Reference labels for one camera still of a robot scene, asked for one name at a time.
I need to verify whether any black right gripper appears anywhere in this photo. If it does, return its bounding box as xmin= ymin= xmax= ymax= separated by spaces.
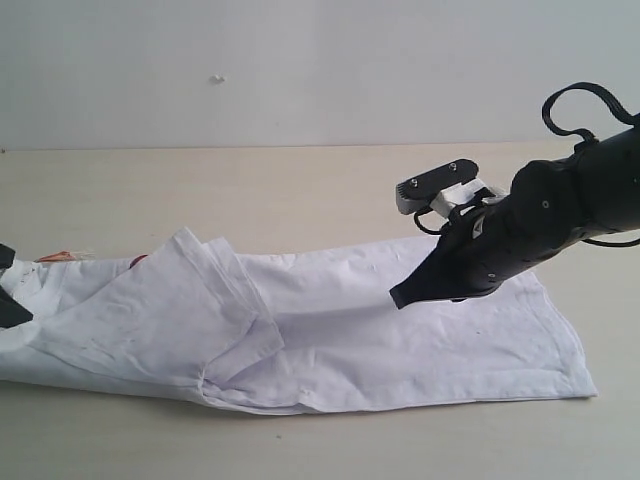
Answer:
xmin=388 ymin=159 xmax=586 ymax=310

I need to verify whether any white t-shirt red lettering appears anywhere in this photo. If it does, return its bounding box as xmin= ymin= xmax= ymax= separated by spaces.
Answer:
xmin=1 ymin=229 xmax=597 ymax=415

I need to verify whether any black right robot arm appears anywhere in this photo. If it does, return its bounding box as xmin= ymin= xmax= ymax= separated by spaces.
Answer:
xmin=390 ymin=127 xmax=639 ymax=309

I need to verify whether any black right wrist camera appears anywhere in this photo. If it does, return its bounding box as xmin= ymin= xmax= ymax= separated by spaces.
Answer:
xmin=395 ymin=159 xmax=479 ymax=215

